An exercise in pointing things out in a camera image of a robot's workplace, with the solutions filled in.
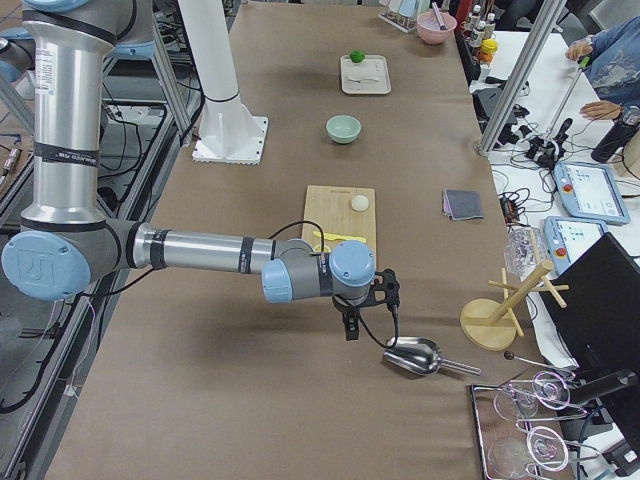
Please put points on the black monitor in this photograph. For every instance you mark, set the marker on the black monitor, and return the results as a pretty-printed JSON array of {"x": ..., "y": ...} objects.
[{"x": 600, "y": 324}]

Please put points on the black water bottle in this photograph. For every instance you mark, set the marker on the black water bottle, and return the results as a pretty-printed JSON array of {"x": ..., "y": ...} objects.
[{"x": 621, "y": 132}]

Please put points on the upper teach pendant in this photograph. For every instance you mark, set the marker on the upper teach pendant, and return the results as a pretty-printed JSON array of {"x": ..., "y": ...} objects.
[{"x": 589, "y": 191}]

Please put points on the yellow plastic knife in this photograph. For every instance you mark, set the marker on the yellow plastic knife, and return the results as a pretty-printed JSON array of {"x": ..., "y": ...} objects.
[{"x": 338, "y": 237}]

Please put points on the teach pendant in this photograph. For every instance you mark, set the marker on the teach pendant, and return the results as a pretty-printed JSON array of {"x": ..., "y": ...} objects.
[
  {"x": 589, "y": 191},
  {"x": 569, "y": 238}
]

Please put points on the clear plastic container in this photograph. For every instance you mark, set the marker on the clear plastic container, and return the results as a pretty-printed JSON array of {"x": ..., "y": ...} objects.
[{"x": 525, "y": 249}]

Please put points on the person's upper hand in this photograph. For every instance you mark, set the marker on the person's upper hand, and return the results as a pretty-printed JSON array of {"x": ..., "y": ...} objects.
[{"x": 578, "y": 50}]

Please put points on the person's lower hand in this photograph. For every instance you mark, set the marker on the person's lower hand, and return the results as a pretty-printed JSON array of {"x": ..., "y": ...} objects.
[{"x": 601, "y": 110}]

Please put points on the bamboo cutting board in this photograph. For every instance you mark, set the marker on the bamboo cutting board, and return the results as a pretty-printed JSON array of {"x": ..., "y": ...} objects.
[{"x": 330, "y": 207}]

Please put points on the grey folded cloth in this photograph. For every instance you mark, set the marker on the grey folded cloth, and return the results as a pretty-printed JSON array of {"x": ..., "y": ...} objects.
[{"x": 461, "y": 204}]

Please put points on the wooden mug tree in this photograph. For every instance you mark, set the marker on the wooden mug tree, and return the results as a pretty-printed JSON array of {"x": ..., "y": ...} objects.
[{"x": 494, "y": 326}]

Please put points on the pink bowl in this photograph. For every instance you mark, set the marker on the pink bowl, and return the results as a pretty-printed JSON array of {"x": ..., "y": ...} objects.
[{"x": 429, "y": 30}]

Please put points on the green lime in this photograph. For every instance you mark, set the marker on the green lime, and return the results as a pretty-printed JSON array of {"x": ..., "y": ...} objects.
[{"x": 356, "y": 56}]

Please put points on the lower teach pendant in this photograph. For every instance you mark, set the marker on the lower teach pendant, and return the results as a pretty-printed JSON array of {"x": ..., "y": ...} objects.
[{"x": 569, "y": 238}]

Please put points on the wire glass rack tray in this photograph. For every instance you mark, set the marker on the wire glass rack tray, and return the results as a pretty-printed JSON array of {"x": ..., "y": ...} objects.
[{"x": 517, "y": 428}]

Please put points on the aluminium frame post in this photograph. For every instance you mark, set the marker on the aluminium frame post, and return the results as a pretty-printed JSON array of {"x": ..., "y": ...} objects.
[{"x": 542, "y": 28}]

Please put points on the beige plastic tray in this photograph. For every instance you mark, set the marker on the beige plastic tray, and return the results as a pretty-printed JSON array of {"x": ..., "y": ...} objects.
[{"x": 372, "y": 66}]

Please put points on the metal scoop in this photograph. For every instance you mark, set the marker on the metal scoop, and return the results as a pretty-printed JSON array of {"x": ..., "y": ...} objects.
[{"x": 422, "y": 356}]

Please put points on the light green bowl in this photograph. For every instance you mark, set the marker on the light green bowl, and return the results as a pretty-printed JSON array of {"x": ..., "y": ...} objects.
[{"x": 343, "y": 129}]

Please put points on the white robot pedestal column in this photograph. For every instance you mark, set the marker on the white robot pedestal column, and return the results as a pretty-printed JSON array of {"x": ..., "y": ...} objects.
[{"x": 228, "y": 132}]

